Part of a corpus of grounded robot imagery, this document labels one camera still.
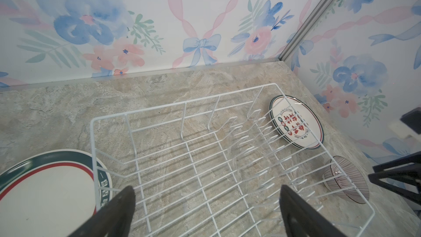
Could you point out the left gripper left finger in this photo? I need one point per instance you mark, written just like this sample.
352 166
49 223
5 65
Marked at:
112 220

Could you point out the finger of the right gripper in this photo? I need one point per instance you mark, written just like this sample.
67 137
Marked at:
413 158
403 183

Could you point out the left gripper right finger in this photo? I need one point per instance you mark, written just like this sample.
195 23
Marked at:
301 220

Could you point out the striped ceramic bowl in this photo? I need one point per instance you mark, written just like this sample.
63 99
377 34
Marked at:
344 179

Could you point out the white plate green red rim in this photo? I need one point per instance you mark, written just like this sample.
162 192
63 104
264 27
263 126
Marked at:
49 195

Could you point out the white plate front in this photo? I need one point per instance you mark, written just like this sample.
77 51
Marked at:
296 122

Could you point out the white wire dish rack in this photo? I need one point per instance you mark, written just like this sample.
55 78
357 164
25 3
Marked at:
214 167

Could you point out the right aluminium corner post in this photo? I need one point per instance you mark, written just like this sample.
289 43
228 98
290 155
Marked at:
304 28

